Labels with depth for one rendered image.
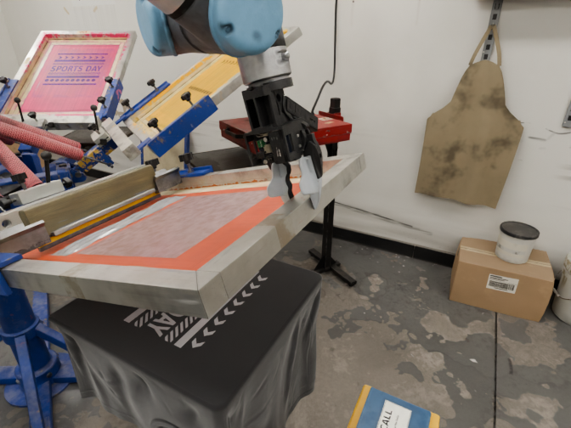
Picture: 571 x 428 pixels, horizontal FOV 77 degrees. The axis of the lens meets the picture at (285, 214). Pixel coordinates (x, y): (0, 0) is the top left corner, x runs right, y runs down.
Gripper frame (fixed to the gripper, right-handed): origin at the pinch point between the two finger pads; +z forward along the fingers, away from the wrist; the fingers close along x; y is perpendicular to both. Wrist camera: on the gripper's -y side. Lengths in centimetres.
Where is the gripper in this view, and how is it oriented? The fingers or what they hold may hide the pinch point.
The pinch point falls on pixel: (303, 200)
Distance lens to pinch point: 62.3
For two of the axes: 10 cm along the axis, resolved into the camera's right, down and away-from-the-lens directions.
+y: -4.7, 3.9, -7.9
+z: 2.3, 9.2, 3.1
